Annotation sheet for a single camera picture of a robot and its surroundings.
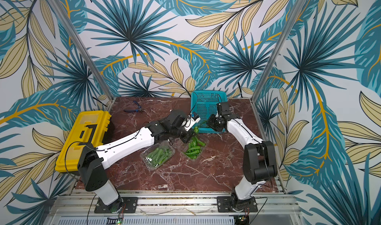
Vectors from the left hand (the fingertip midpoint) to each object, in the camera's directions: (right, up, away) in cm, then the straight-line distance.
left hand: (193, 134), depth 78 cm
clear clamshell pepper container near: (-22, -13, +10) cm, 27 cm away
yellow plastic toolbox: (-57, +3, +5) cm, 57 cm away
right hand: (+9, +5, +14) cm, 18 cm away
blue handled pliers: (-41, +14, +35) cm, 56 cm away
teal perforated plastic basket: (+9, +19, +40) cm, 45 cm away
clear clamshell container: (0, -11, +13) cm, 17 cm away
